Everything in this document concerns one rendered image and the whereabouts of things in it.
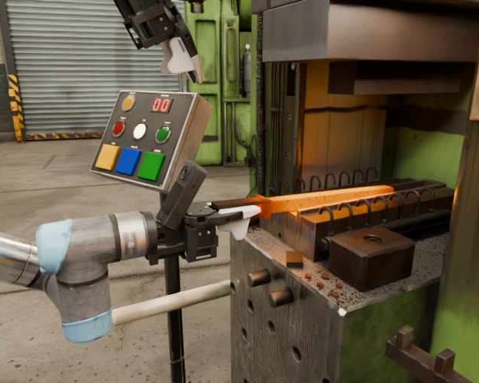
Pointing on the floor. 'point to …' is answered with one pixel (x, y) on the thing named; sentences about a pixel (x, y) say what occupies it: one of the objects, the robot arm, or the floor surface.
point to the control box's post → (172, 314)
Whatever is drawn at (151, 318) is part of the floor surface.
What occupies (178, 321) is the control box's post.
